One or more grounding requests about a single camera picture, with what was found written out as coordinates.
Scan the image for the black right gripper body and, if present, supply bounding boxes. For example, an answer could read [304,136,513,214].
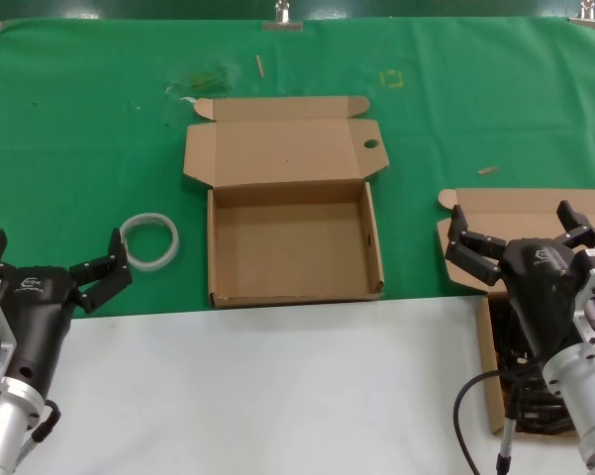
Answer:
[502,237,590,357]

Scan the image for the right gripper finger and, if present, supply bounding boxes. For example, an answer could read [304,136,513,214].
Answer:
[444,203,507,288]
[555,199,595,249]

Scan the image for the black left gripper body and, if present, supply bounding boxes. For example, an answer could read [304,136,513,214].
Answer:
[0,264,80,397]

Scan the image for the open brown cardboard box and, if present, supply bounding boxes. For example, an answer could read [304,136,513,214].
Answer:
[436,187,595,437]

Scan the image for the cardboard box with round hole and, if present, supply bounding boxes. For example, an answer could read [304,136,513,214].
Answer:
[182,95,390,310]

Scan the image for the clear tape roll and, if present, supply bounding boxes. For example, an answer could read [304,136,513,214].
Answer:
[119,211,181,272]

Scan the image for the green table cloth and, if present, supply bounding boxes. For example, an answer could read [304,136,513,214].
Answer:
[0,16,595,322]

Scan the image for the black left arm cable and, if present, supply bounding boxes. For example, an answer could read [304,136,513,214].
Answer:
[17,398,62,469]

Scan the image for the pile of black power cables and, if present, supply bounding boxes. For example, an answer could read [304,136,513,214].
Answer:
[489,294,583,436]

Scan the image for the cable with metal connector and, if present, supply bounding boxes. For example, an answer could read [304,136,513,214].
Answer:
[494,370,526,475]

